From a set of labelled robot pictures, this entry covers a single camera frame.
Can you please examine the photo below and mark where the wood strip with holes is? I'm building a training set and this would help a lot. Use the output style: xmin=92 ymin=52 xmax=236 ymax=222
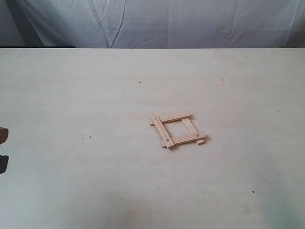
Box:
xmin=151 ymin=114 xmax=174 ymax=148
xmin=161 ymin=132 xmax=206 ymax=148

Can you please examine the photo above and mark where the plain wood strip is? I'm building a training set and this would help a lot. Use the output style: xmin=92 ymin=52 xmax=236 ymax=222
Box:
xmin=181 ymin=118 xmax=204 ymax=145
xmin=150 ymin=114 xmax=192 ymax=126

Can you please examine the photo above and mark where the white wrinkled backdrop cloth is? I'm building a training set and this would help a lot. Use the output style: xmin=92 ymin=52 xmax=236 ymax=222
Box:
xmin=0 ymin=0 xmax=305 ymax=48

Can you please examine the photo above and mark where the wood strip with holes bottom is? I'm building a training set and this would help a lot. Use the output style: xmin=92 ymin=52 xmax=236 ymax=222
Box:
xmin=161 ymin=132 xmax=206 ymax=148

